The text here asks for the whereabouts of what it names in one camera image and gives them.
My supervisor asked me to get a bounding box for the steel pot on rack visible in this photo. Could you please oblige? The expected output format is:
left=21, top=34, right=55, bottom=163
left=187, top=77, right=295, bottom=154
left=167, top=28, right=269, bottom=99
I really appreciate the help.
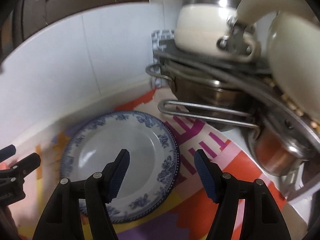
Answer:
left=145, top=60, right=259, bottom=131

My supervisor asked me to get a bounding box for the colourful patterned table mat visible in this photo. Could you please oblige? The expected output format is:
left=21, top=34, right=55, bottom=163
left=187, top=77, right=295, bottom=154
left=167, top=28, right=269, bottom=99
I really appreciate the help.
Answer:
left=15, top=87, right=288, bottom=240

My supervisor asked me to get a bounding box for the copper bottom steel pot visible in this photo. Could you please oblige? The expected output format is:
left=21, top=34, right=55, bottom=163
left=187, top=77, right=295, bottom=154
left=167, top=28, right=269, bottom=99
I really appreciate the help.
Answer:
left=247, top=117, right=316, bottom=177

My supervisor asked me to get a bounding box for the metal pot rack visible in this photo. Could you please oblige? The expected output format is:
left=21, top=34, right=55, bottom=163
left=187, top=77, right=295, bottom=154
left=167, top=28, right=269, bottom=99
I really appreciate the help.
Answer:
left=151, top=30, right=319, bottom=203

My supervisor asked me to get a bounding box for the cream pot with lid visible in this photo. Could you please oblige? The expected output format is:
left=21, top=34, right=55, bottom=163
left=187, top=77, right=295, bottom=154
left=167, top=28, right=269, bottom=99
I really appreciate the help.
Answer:
left=174, top=0, right=261, bottom=63

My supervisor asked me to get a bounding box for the dark wooden wall cabinet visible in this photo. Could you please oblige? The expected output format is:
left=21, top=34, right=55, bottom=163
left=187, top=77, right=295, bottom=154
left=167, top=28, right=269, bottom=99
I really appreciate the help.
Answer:
left=1, top=0, right=149, bottom=60

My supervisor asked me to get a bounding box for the blue white porcelain plate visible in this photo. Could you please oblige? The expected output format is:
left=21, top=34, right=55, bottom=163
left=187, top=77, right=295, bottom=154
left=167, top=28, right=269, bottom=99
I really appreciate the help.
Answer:
left=60, top=111, right=180, bottom=224

